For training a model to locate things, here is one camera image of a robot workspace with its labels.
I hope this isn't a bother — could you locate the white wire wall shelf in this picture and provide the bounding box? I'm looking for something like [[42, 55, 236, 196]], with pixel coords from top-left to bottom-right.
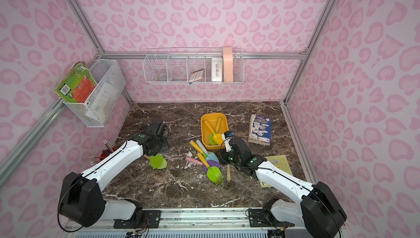
[[143, 48, 245, 85]]

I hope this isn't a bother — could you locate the white mesh wall basket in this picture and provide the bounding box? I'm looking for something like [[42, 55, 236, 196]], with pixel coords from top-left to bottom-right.
[[64, 59, 126, 127]]

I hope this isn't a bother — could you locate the blue Macmillan paperback book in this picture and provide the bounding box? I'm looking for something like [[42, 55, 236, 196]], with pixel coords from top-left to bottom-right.
[[248, 114, 271, 146]]

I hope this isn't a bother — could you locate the green red book in basket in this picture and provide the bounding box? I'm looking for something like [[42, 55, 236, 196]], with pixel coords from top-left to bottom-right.
[[55, 62, 97, 103]]

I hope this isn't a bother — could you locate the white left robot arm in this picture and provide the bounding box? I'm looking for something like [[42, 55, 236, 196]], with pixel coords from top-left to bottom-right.
[[58, 122, 168, 229]]

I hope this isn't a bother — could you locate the yellow plastic shovel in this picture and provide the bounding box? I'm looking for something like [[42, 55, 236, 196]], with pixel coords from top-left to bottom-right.
[[204, 120, 224, 146]]

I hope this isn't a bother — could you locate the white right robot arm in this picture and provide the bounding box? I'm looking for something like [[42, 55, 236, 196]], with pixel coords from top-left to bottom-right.
[[219, 132, 347, 238]]

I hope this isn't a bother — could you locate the large green shovel yellow handle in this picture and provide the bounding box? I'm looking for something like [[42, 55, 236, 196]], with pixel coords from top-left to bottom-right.
[[198, 153, 224, 185]]

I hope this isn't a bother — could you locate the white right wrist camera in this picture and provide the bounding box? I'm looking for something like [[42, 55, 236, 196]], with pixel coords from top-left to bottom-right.
[[222, 131, 234, 141]]

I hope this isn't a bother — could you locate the red pencil cup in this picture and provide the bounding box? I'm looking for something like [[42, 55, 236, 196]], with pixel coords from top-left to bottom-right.
[[89, 140, 117, 166]]

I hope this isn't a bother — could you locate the blue shovel wooden handle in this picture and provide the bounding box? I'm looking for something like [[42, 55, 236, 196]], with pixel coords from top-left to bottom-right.
[[226, 164, 231, 182]]

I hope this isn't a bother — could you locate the pink box on shelf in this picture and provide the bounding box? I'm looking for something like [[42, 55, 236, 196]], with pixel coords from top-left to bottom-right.
[[223, 46, 234, 83]]

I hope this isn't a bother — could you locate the green shovel pair left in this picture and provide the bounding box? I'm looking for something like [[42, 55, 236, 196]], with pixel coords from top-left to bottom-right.
[[144, 154, 167, 170]]

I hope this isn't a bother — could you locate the yellow plastic storage box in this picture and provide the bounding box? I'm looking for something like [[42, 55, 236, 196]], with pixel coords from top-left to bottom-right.
[[201, 113, 229, 150]]

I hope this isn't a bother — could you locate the purple shovel pink handle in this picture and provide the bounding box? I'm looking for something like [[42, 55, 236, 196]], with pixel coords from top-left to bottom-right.
[[185, 155, 221, 173]]

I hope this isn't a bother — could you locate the yellow-green booklet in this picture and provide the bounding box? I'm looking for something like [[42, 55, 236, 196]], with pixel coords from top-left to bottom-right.
[[258, 155, 293, 190]]

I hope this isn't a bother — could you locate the light blue shovel white handle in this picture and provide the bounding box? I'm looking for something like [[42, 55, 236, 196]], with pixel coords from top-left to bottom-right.
[[195, 139, 219, 162]]

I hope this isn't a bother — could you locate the small calculator on shelf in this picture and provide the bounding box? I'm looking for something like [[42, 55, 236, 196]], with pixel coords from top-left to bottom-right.
[[188, 68, 205, 83]]

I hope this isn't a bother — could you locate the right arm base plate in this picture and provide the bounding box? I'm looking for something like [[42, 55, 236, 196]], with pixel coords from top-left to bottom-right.
[[245, 208, 295, 228]]

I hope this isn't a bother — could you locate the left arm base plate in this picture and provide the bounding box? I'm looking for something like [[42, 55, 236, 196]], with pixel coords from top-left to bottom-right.
[[113, 210, 162, 229]]

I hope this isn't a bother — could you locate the white box on shelf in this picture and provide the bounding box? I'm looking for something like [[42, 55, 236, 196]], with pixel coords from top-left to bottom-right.
[[211, 57, 223, 82]]

